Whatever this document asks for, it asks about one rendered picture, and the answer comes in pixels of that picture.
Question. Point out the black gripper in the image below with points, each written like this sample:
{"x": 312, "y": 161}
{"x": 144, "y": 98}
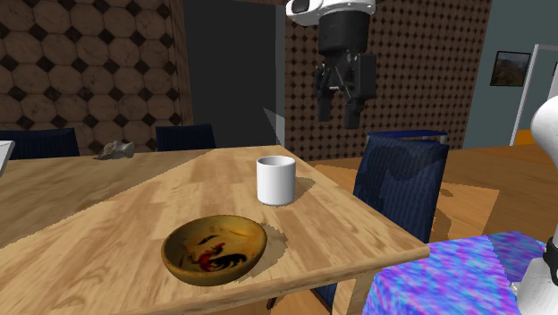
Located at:
{"x": 344, "y": 32}

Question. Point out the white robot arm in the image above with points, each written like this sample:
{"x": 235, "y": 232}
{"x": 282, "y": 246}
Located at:
{"x": 338, "y": 8}

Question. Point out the white cup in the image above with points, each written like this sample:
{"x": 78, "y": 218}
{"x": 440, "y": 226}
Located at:
{"x": 276, "y": 183}

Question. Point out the brown painted wooden bowl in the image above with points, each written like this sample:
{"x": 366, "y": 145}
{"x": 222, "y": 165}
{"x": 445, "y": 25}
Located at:
{"x": 213, "y": 253}

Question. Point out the purple blue patterned robot stand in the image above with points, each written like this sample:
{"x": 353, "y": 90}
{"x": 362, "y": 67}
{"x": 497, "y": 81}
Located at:
{"x": 440, "y": 279}

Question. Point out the grey crumpled rock figure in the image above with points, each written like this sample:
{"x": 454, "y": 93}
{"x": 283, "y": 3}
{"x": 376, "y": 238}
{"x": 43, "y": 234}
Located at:
{"x": 117, "y": 149}

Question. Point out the wooden dining table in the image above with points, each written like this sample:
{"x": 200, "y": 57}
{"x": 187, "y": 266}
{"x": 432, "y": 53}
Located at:
{"x": 109, "y": 227}

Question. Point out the white flat object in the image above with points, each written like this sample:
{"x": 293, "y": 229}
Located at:
{"x": 4, "y": 155}

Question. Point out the dark framed wall picture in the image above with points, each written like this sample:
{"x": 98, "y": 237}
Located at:
{"x": 510, "y": 69}

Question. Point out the white door frame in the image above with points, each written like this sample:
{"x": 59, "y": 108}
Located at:
{"x": 523, "y": 96}

